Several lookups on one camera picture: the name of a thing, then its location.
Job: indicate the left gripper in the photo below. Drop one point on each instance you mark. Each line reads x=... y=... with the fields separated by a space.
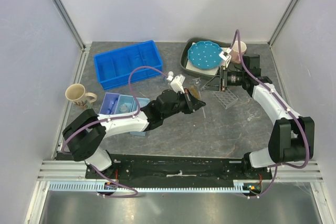
x=192 y=104

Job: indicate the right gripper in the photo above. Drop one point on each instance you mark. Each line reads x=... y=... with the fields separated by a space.
x=217 y=83

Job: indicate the dropper bottle white cap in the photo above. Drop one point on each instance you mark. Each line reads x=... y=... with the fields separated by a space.
x=170 y=74

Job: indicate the small glass beaker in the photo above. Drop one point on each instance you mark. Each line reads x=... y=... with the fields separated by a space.
x=123 y=108

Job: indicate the clear safety goggles blue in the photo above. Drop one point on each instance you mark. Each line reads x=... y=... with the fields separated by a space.
x=111 y=106

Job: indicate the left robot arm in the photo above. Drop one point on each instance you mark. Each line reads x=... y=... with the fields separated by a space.
x=84 y=134

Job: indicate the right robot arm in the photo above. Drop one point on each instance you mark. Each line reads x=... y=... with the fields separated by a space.
x=292 y=138

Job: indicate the clear test tube rack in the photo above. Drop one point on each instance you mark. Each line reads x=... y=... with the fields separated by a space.
x=226 y=98

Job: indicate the blue dotted plate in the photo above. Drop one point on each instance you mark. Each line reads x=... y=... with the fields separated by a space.
x=205 y=55

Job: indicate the white square plate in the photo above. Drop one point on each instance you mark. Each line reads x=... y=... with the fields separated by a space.
x=203 y=57

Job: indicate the grey oval tray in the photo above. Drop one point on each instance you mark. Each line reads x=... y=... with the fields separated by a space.
x=183 y=61

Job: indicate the light blue right box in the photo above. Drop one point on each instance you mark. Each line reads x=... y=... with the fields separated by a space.
x=143 y=102

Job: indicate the light blue box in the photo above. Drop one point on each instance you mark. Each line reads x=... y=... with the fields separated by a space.
x=143 y=102
x=124 y=99

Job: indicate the blue divided plastic bin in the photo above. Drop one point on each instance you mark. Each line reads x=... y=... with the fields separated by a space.
x=114 y=67

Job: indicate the light blue middle box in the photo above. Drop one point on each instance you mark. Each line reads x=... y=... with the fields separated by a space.
x=124 y=99

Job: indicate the purple small box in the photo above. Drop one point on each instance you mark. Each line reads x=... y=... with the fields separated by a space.
x=108 y=96

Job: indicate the beige floral mug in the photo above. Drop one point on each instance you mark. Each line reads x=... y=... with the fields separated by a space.
x=77 y=94

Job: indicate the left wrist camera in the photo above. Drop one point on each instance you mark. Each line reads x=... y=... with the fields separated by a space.
x=176 y=83

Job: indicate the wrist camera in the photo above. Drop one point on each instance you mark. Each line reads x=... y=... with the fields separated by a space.
x=176 y=83
x=226 y=58

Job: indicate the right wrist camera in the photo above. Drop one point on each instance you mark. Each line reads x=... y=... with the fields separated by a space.
x=226 y=58

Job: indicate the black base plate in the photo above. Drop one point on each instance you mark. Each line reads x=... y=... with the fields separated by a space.
x=177 y=172

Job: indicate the light blue cable duct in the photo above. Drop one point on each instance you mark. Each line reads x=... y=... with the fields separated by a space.
x=104 y=187

